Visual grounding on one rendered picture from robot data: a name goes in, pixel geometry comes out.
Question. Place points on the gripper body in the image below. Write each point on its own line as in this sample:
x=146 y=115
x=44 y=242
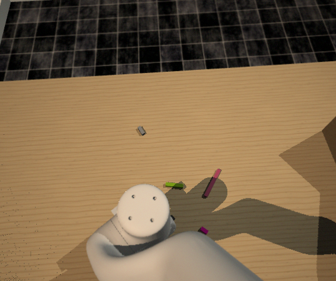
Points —
x=173 y=226

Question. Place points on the lime green rod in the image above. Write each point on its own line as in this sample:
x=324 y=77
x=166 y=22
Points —
x=168 y=184

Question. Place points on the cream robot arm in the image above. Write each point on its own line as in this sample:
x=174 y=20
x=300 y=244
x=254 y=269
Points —
x=142 y=220

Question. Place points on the grey rod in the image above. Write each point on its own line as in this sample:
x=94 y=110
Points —
x=141 y=130

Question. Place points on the pink rod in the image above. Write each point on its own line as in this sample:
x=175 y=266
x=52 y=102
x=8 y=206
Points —
x=212 y=183

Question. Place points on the magenta rectangular block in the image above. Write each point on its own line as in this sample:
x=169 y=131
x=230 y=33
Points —
x=204 y=230

